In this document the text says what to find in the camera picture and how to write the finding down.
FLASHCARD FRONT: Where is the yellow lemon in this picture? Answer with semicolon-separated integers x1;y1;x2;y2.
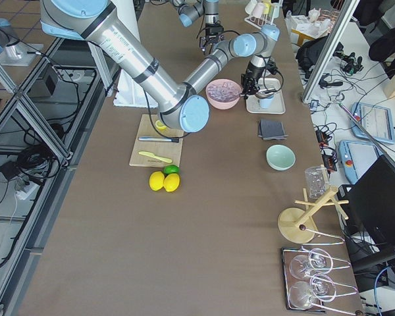
149;171;165;191
163;173;180;192

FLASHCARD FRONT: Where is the green lime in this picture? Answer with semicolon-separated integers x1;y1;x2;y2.
163;165;180;175

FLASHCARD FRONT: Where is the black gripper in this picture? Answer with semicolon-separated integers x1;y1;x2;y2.
241;64;265;95
199;24;224;53

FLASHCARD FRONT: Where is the white column with base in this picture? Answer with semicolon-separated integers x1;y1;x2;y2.
113;0;147;108

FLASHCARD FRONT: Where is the green bowl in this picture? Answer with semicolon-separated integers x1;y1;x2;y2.
266;144;296;171

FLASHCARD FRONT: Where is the wooden cutting board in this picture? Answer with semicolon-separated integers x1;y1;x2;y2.
129;114;182;168

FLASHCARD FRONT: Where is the aluminium frame post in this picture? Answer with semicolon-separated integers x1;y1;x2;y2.
302;0;359;104

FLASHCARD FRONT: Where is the lying wine glass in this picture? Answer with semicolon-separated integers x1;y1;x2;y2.
288;274;358;309
288;248;351;280

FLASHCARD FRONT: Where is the pink bowl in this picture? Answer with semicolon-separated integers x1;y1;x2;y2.
205;79;242;109

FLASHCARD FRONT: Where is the left yellow lemon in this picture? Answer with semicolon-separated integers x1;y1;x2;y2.
149;171;165;191

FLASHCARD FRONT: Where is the blue teach pendant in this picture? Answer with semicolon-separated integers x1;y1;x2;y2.
351;102;395;144
338;140;381;184

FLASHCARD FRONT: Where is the wooden mug tree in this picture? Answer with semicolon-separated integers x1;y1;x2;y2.
278;185;348;244

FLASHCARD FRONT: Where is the half lemon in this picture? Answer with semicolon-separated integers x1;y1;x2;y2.
155;120;167;130

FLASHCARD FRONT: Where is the glass mug on tree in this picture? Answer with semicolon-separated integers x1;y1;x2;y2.
305;165;330;199

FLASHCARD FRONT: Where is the pink cup on rack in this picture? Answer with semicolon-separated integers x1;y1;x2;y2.
251;3;265;18

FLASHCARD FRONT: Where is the upper blue teach pendant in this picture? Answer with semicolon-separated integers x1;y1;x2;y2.
351;102;395;144

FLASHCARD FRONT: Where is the upper lying wine glass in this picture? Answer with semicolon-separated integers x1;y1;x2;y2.
288;248;351;280

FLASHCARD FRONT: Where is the lower lying wine glass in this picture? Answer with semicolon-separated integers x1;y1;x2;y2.
288;274;358;309

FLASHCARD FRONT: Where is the black monitor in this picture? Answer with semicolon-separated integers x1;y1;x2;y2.
338;156;395;272

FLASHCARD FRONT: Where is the person in dark jacket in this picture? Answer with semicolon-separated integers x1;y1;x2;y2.
369;28;395;62

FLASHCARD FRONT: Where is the cream serving tray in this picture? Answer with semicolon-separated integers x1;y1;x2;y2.
245;78;286;115

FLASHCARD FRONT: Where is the blue cup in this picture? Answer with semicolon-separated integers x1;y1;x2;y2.
259;95;274;109

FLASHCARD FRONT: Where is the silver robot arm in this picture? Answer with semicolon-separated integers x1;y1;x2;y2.
40;1;280;132
169;0;224;55

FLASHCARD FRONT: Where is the black tray with glasses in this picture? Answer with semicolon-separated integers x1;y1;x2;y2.
280;248;326;315

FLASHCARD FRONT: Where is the metal ice scoop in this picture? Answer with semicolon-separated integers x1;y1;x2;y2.
240;89;278;99

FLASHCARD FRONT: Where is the black backpack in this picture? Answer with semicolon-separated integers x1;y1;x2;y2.
296;36;328;80

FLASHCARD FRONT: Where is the right yellow lemon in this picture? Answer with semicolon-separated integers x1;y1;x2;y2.
163;173;180;192

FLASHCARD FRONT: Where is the dark grey folded cloth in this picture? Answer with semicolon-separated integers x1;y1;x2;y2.
257;119;288;140

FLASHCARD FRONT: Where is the white cup rack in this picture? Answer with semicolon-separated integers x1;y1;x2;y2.
244;0;282;29

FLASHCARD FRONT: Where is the lower blue teach pendant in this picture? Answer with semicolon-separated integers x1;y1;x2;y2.
338;140;381;184

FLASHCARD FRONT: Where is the pile of clear ice cubes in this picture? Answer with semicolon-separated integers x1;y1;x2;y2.
206;80;241;103

